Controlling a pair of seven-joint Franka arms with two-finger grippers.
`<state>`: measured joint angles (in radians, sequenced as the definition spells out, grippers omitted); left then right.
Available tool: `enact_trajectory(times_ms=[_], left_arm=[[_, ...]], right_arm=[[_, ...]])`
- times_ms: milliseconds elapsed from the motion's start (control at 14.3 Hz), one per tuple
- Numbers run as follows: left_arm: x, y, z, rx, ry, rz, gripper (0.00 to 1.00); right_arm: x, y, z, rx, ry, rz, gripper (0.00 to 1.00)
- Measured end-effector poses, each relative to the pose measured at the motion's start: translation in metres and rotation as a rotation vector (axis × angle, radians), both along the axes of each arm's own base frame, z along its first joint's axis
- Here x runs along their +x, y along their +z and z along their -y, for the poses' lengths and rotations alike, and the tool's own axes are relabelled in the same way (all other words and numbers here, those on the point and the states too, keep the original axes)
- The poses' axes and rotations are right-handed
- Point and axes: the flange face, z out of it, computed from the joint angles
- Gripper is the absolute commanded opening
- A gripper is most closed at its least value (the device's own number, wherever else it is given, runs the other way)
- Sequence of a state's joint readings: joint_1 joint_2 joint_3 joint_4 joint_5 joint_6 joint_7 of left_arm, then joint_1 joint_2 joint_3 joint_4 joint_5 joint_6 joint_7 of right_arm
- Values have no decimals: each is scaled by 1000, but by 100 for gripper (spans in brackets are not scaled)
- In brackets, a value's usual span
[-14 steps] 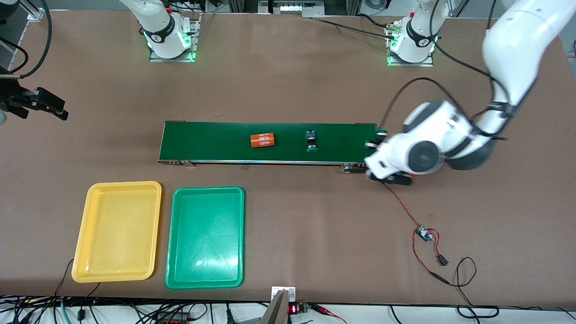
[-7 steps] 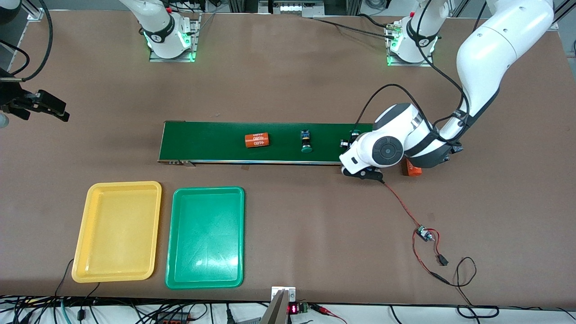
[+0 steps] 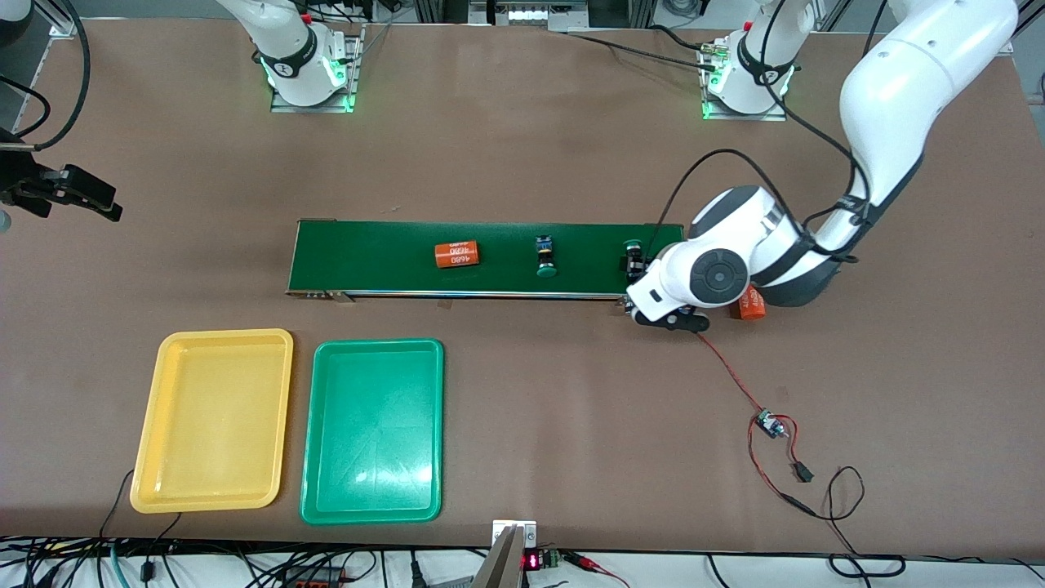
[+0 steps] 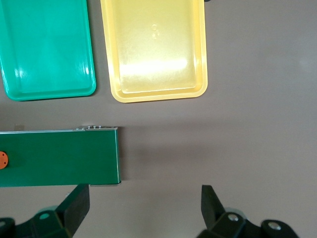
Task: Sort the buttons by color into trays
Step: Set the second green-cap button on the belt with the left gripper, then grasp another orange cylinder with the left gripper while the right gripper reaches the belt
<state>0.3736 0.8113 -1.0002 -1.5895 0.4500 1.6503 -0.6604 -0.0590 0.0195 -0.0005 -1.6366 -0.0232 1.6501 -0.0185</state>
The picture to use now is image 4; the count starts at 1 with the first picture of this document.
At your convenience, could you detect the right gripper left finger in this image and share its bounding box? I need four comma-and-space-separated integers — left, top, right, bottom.
14, 183, 90, 238

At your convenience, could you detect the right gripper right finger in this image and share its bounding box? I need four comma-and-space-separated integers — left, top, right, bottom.
198, 184, 298, 238

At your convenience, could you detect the orange 4680 cylinder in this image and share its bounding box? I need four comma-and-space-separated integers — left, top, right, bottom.
0, 151, 9, 170

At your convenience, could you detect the green conveyor belt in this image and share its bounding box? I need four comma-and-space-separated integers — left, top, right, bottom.
0, 125, 122, 188

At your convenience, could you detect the green plastic tray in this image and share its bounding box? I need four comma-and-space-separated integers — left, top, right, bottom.
0, 0, 97, 102

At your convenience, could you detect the yellow plastic tray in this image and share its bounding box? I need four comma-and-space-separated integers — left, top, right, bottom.
100, 0, 208, 104

